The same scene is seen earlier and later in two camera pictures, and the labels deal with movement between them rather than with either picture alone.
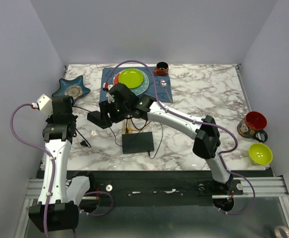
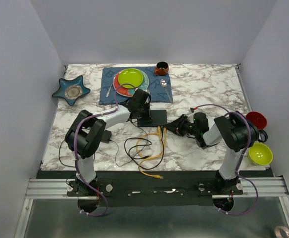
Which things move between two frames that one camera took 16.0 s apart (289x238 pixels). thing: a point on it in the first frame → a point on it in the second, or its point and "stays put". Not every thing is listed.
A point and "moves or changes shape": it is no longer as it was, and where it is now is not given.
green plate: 132,78 stays put
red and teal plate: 139,89 stays put
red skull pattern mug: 252,126 stays put
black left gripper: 50,119 → 147,117
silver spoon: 163,83 stays put
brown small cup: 161,69 stays put
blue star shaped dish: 73,89 stays put
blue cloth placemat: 154,86 stays put
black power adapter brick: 95,117 moves or changes shape
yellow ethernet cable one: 130,129 → 137,143
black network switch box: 137,142 moves or changes shape
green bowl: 260,153 stays put
